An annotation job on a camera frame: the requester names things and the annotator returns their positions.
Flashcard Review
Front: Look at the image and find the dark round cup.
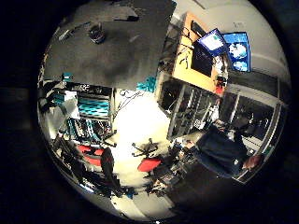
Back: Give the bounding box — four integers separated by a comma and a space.
88, 23, 107, 45

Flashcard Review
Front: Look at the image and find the teal plastic crate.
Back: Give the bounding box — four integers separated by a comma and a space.
135, 76, 157, 93

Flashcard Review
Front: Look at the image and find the black star chair base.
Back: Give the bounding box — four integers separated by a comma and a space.
131, 137, 160, 158

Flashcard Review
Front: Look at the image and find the metal rack shelving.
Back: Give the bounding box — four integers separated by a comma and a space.
157, 73, 222, 141

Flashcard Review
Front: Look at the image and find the red office chair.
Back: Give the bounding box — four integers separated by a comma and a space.
77, 144, 106, 167
136, 157, 163, 173

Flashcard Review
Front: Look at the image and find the shelf with teal bins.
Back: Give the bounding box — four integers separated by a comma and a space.
50, 82, 116, 143

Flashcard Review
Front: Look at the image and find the orange wooden desk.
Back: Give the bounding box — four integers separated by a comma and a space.
172, 12, 226, 95

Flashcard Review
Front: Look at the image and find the person in dark jacket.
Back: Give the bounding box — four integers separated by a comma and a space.
194, 123, 263, 179

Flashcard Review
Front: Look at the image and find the tilted screen with white window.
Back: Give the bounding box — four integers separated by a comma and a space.
197, 28, 228, 58

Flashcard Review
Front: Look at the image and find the blue screen monitor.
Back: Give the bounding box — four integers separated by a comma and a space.
222, 32, 251, 74

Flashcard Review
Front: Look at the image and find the small grey tool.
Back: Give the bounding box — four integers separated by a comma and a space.
58, 28, 73, 42

